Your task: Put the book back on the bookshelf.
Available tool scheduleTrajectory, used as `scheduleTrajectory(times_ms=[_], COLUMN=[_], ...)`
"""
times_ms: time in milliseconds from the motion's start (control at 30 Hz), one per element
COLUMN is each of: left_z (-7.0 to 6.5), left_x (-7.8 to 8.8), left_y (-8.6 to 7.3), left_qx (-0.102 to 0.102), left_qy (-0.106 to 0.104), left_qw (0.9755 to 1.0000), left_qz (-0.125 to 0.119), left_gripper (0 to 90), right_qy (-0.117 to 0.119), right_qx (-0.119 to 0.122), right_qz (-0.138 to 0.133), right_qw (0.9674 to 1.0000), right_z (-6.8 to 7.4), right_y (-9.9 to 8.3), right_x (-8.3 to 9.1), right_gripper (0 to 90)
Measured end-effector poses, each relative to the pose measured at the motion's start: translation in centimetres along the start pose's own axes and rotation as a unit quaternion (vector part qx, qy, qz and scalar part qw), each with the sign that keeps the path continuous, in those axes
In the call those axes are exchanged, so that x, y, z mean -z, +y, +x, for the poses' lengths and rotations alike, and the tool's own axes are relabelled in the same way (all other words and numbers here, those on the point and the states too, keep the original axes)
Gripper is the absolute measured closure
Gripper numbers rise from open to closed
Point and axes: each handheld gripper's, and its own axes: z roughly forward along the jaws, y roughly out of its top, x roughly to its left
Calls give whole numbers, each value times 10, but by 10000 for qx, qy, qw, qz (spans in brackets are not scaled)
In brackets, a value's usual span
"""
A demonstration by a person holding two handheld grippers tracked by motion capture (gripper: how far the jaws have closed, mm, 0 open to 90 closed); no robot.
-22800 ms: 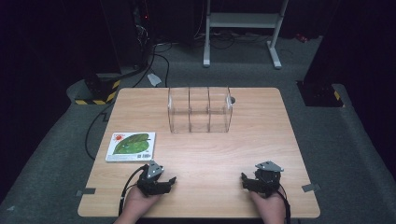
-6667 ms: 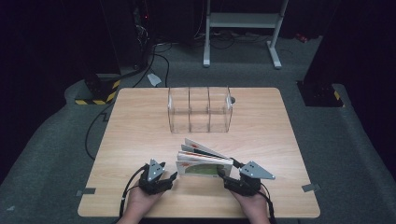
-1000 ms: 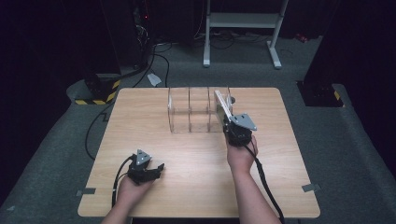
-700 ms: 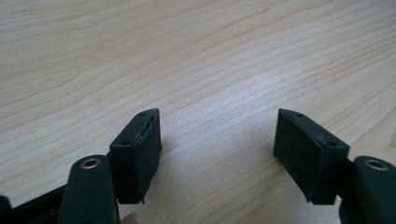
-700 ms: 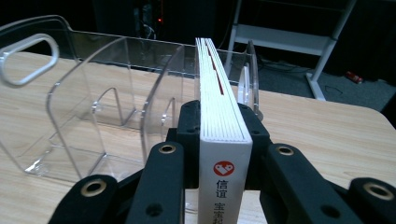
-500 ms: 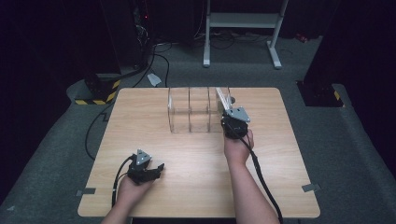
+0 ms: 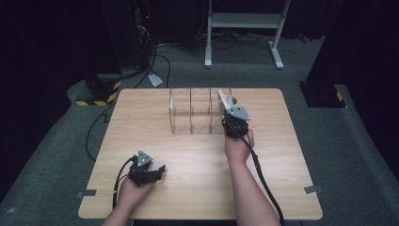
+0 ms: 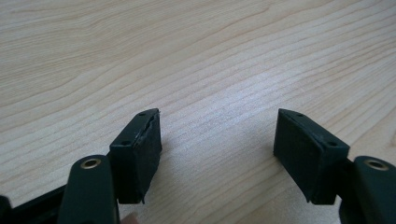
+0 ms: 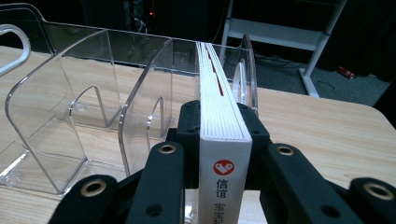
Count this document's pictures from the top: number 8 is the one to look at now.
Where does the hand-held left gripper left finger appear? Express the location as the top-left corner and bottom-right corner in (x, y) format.
(108, 107), (163, 205)

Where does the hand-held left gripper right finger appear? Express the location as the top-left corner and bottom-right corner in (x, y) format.
(273, 108), (351, 205)

